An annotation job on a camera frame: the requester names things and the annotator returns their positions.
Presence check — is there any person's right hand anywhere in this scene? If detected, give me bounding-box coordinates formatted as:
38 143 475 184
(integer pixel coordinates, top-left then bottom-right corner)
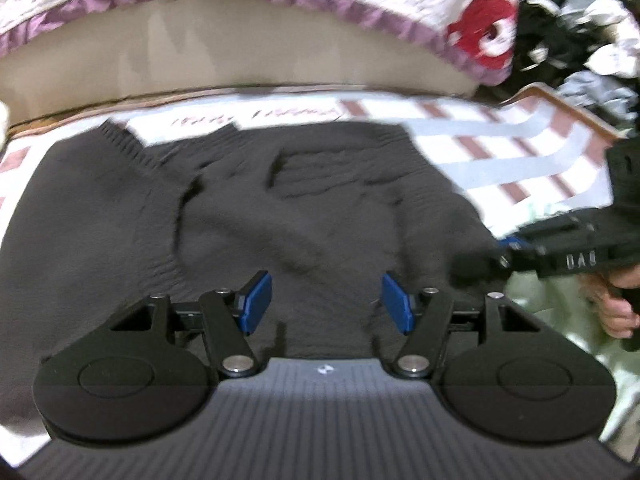
579 266 639 339

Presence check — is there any pile of dark clothes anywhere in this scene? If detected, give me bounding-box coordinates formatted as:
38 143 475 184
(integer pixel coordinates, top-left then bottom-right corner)
501 0 639 132

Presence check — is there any beige mattress side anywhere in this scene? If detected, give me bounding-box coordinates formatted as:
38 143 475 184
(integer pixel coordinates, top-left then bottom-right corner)
1 0 478 124

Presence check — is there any dark grey cable-knit sweater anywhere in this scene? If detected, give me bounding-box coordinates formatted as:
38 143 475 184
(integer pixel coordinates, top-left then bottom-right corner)
1 122 496 431

